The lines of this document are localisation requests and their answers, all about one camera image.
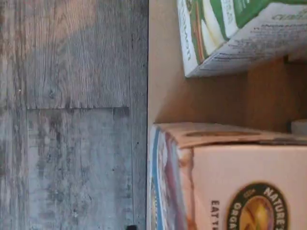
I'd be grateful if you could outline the blue white oatmeal box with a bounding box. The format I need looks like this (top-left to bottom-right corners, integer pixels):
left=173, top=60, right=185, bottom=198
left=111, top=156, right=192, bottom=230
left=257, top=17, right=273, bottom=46
left=146, top=123, right=307, bottom=230

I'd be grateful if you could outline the black metal shelf rack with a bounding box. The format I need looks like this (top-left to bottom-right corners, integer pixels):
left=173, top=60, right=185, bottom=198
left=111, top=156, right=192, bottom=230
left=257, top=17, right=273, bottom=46
left=146, top=0, right=307, bottom=135

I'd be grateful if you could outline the green white oatmeal box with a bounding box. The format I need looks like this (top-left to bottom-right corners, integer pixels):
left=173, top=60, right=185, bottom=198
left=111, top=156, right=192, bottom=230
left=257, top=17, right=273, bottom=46
left=177, top=0, right=307, bottom=78

